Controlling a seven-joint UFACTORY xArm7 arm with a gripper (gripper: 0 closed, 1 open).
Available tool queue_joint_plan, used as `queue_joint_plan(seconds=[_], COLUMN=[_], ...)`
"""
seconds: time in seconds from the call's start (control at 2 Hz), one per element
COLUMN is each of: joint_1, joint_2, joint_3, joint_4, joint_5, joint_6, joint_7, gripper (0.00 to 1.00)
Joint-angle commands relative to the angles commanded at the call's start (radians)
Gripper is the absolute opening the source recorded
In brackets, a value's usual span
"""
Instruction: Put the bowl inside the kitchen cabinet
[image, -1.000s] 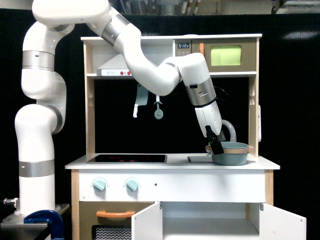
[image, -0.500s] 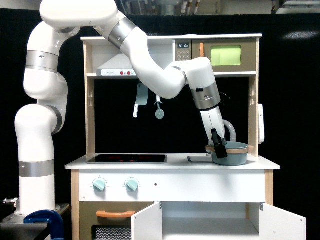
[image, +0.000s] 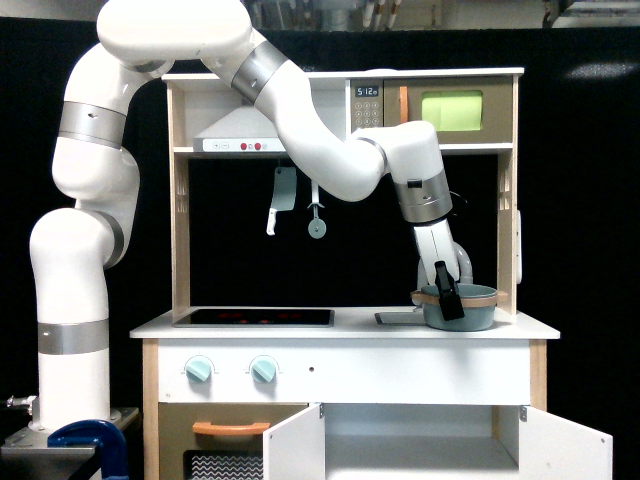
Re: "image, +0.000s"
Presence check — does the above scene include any white cabinet door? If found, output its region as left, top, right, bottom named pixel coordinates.
left=263, top=403, right=326, bottom=480
left=518, top=406, right=613, bottom=480

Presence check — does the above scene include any white side holder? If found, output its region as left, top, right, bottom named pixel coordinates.
left=515, top=210, right=523, bottom=285

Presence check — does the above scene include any toy pizza cutter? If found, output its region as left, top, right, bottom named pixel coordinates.
left=308, top=181, right=327, bottom=240

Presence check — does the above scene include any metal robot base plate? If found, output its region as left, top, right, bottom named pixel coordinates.
left=1, top=407, right=141, bottom=479

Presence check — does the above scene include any teal knob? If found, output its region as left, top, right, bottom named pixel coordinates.
left=249, top=355, right=278, bottom=384
left=184, top=355, right=214, bottom=384

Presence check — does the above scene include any toy cleaver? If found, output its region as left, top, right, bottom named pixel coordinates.
left=266, top=167, right=297, bottom=236

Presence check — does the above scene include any white wooden toy kitchen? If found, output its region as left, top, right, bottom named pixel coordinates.
left=129, top=67, right=614, bottom=480

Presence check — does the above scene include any blue clamp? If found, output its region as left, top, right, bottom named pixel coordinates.
left=47, top=420, right=129, bottom=480

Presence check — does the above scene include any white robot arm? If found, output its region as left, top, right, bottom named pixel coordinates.
left=29, top=1, right=461, bottom=431

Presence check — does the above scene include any teal bowl with wooden rim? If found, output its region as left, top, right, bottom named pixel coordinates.
left=411, top=284, right=507, bottom=332

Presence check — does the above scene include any toy oven door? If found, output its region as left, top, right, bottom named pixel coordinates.
left=158, top=403, right=306, bottom=479

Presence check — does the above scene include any grey toy faucet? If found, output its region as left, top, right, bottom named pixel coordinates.
left=416, top=242, right=473, bottom=290

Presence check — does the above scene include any left teal knob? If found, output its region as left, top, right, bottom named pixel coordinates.
left=184, top=355, right=214, bottom=384

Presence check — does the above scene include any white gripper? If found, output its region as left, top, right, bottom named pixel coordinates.
left=413, top=218, right=464, bottom=321

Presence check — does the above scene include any orange oven handle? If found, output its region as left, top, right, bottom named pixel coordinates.
left=192, top=422, right=271, bottom=437

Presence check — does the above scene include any orange microwave handle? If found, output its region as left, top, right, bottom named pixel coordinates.
left=398, top=86, right=409, bottom=124

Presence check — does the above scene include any right white cabinet door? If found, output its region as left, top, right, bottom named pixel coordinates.
left=518, top=406, right=613, bottom=480

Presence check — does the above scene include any left white cabinet door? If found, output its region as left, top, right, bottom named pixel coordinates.
left=263, top=403, right=326, bottom=480

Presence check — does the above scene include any black toy stovetop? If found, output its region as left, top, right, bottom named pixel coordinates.
left=174, top=307, right=334, bottom=328

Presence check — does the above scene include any grey toy sink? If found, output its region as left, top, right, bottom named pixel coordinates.
left=375, top=311, right=425, bottom=326

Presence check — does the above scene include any right teal knob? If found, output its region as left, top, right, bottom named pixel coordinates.
left=249, top=355, right=278, bottom=384

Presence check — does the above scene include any toy microwave with green window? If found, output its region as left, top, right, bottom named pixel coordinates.
left=350, top=75, right=514, bottom=145

